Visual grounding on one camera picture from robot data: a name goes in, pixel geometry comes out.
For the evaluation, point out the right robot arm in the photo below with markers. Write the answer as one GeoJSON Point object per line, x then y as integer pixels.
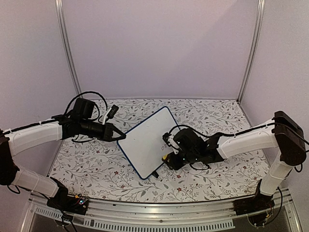
{"type": "Point", "coordinates": [190, 146]}

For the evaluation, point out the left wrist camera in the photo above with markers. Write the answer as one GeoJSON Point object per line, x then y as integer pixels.
{"type": "Point", "coordinates": [109, 114]}

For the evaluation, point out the left metal frame post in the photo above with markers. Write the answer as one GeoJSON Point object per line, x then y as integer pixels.
{"type": "Point", "coordinates": [66, 45]}

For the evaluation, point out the aluminium front rail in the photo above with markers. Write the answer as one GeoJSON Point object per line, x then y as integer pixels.
{"type": "Point", "coordinates": [115, 216]}

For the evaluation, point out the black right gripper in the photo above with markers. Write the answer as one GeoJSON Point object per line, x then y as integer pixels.
{"type": "Point", "coordinates": [175, 164]}

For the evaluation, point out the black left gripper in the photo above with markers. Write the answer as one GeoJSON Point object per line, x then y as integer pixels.
{"type": "Point", "coordinates": [108, 132]}

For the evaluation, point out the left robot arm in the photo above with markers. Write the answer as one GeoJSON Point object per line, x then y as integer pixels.
{"type": "Point", "coordinates": [77, 119]}

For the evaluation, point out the right metal frame post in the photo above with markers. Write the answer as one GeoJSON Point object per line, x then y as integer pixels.
{"type": "Point", "coordinates": [253, 49]}

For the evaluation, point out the metal frame post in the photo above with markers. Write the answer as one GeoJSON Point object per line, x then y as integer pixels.
{"type": "Point", "coordinates": [253, 49]}
{"type": "Point", "coordinates": [66, 45]}

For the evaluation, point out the blue framed whiteboard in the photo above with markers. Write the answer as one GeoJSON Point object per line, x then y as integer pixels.
{"type": "Point", "coordinates": [144, 146]}

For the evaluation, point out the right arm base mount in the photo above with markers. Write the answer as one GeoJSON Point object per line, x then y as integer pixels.
{"type": "Point", "coordinates": [253, 204]}

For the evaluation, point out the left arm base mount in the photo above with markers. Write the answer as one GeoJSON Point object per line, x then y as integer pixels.
{"type": "Point", "coordinates": [76, 204]}

